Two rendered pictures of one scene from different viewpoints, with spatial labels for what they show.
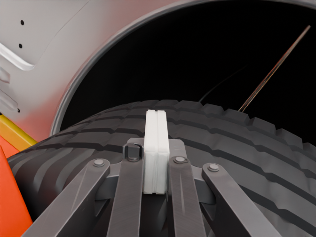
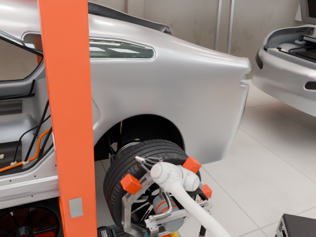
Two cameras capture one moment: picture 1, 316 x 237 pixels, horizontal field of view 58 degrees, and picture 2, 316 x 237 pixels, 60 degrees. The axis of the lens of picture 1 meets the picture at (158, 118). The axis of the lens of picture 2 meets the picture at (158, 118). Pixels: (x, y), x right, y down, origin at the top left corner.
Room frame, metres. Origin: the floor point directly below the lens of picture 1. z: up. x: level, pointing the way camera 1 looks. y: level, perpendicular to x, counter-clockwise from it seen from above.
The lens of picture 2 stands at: (-0.96, 0.75, 2.16)
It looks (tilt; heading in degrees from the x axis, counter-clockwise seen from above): 27 degrees down; 322
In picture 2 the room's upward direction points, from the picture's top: 5 degrees clockwise
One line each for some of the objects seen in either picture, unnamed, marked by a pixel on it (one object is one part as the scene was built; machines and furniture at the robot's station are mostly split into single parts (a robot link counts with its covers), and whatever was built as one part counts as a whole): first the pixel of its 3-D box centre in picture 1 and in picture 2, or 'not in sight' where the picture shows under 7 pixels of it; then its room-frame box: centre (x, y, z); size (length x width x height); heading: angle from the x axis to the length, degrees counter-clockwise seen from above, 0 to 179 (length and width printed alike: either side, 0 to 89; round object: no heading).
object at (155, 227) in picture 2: not in sight; (151, 226); (-0.11, 0.08, 0.93); 0.09 x 0.05 x 0.05; 168
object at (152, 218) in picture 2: not in sight; (158, 199); (-0.05, 0.00, 1.03); 0.19 x 0.18 x 0.11; 168
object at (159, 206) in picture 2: not in sight; (167, 211); (-0.02, -0.11, 0.85); 0.21 x 0.14 x 0.14; 168
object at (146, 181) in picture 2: not in sight; (162, 204); (0.05, -0.13, 0.85); 0.54 x 0.07 x 0.54; 78
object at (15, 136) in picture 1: (32, 129); not in sight; (0.62, 0.30, 0.71); 0.14 x 0.14 x 0.05; 78
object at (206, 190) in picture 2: not in sight; (203, 192); (-0.01, -0.44, 0.85); 0.09 x 0.08 x 0.07; 78
